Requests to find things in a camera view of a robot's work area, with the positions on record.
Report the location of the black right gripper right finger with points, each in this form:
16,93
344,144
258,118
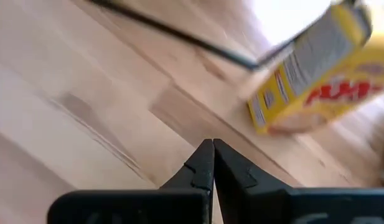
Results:
247,193

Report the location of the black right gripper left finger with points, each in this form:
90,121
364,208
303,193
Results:
198,171

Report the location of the yellow cereal box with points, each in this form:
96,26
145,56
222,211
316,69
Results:
319,93

